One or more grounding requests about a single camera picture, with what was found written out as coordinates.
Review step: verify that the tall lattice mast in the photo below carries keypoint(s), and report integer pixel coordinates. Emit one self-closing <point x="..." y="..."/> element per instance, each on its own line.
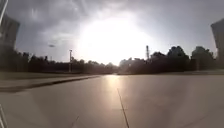
<point x="147" y="53"/>

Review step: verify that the pole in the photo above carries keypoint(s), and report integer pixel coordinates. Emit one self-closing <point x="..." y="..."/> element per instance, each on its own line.
<point x="70" y="60"/>

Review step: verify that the grey paved plaza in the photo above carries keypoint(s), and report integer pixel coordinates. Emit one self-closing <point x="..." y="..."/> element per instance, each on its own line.
<point x="150" y="106"/>

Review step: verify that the street lamp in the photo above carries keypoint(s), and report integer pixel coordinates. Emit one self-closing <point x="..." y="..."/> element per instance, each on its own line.
<point x="51" y="45"/>

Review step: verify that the row of dark trees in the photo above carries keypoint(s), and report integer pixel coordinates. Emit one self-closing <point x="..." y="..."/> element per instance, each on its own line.
<point x="176" y="60"/>

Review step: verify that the dark kerb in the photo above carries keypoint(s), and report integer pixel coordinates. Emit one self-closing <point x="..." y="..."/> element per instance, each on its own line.
<point x="50" y="83"/>

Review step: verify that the grey pavement strip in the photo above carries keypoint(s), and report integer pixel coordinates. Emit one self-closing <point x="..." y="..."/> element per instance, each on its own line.
<point x="23" y="81"/>

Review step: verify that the pale multi-storey building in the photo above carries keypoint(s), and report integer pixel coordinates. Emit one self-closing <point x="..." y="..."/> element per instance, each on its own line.
<point x="9" y="33"/>

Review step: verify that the large building with window grid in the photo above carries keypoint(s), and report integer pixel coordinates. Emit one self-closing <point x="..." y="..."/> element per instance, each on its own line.
<point x="219" y="36"/>

